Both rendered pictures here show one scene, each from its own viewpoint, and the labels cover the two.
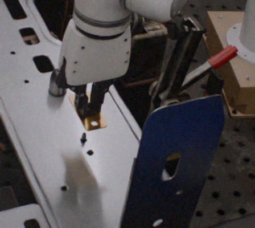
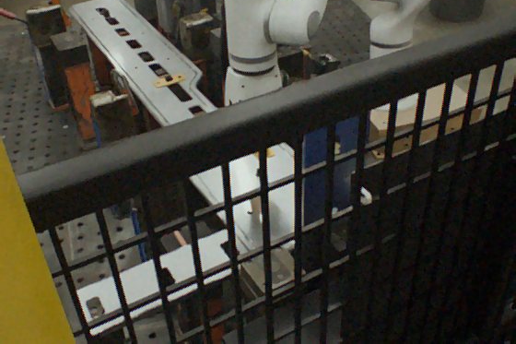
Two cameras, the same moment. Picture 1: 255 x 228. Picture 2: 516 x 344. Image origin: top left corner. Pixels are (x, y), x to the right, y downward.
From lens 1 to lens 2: 0.17 m
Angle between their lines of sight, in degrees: 8
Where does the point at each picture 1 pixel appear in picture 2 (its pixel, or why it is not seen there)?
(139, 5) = (281, 33)
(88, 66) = not seen: hidden behind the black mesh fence
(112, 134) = (281, 166)
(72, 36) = (232, 78)
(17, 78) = not seen: hidden behind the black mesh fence
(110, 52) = (265, 88)
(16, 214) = (212, 239)
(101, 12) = (252, 50)
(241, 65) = (376, 114)
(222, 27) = not seen: hidden behind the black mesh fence
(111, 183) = (288, 201)
